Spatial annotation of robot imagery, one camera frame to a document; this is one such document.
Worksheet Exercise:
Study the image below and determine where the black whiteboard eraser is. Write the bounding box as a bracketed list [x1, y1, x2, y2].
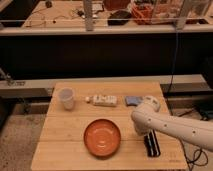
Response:
[144, 131, 161, 157]

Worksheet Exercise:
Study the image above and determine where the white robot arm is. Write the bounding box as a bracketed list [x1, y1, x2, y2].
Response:
[131, 96, 213, 152]

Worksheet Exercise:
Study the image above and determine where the white glue bottle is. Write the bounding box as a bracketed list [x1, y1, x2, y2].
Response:
[85, 95, 117, 107]

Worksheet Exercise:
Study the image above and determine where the blue sponge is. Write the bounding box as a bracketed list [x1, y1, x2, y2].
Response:
[125, 96, 142, 106]

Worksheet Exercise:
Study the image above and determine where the translucent plastic cup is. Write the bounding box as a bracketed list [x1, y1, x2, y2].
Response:
[58, 88, 74, 110]

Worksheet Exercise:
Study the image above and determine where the orange plate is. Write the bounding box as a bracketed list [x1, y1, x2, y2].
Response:
[83, 119, 121, 157]

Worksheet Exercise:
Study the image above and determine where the black bag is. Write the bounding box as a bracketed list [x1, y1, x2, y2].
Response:
[107, 10, 131, 26]

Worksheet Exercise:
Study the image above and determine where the orange crate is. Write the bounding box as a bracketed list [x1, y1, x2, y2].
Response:
[131, 5, 153, 25]

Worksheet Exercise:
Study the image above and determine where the grey metal post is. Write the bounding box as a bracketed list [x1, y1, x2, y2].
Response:
[83, 0, 93, 31]

